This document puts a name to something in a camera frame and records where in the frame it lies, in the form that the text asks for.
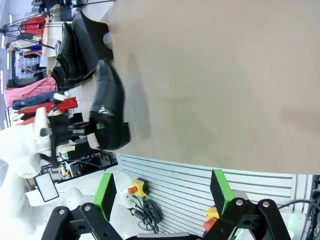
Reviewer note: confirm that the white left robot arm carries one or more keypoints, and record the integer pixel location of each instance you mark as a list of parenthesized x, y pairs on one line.
[(20, 150)]

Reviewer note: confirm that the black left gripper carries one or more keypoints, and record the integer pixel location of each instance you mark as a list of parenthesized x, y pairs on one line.
[(62, 132)]

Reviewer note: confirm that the light wood tabletop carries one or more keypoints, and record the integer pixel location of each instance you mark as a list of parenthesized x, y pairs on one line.
[(45, 37)]

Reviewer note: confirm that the black jacket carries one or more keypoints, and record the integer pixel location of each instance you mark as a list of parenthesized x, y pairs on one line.
[(20, 82)]

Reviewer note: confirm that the pink hanging jacket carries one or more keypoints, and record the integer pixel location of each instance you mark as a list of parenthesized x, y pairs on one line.
[(27, 92)]

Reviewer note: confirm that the red mannequin top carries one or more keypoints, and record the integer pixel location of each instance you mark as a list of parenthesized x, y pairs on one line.
[(32, 25)]

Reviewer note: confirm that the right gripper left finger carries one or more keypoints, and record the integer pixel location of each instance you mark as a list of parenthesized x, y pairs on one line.
[(105, 195)]

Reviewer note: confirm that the orange hanging garment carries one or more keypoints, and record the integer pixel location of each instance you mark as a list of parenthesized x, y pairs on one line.
[(26, 121)]

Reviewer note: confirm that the white slatted aluminium panel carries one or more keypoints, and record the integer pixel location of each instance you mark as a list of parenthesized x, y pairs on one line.
[(180, 185)]

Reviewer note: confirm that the red hanging jacket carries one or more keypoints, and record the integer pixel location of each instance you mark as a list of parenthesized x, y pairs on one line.
[(67, 103)]

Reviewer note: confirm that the navy hanging jacket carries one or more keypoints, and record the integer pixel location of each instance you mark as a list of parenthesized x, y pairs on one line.
[(35, 101)]

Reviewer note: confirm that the black shoe stand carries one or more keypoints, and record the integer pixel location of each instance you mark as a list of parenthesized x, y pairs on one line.
[(87, 75), (85, 47)]

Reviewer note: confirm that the yellow emergency stop button box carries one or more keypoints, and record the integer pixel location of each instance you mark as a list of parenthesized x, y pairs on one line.
[(140, 185), (211, 212)]

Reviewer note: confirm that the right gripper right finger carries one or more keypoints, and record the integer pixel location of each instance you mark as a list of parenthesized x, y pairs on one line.
[(221, 195)]

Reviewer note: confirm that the black camera tripod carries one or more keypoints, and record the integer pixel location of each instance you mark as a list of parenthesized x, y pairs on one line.
[(3, 30)]

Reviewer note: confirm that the white rectangular light panel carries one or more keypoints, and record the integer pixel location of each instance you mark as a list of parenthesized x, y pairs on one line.
[(47, 187)]

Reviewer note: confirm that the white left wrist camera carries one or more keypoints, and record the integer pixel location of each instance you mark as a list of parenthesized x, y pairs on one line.
[(58, 96)]

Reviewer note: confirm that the clear drawer storage organizer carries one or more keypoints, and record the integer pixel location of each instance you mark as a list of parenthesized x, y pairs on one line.
[(18, 60)]

